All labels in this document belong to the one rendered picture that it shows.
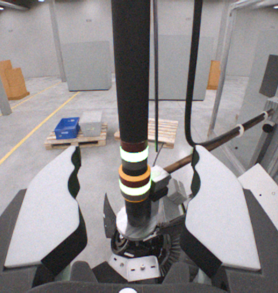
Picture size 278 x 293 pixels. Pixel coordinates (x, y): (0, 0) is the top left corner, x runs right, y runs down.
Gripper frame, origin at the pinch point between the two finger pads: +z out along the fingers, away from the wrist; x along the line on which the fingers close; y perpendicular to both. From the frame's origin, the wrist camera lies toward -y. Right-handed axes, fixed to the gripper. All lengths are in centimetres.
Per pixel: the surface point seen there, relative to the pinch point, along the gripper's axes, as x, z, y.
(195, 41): 6.8, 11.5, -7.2
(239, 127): 23.6, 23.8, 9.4
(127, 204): -1.6, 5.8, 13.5
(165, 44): 77, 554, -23
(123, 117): -1.3, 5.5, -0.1
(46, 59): -661, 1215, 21
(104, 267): -12, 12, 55
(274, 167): 69, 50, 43
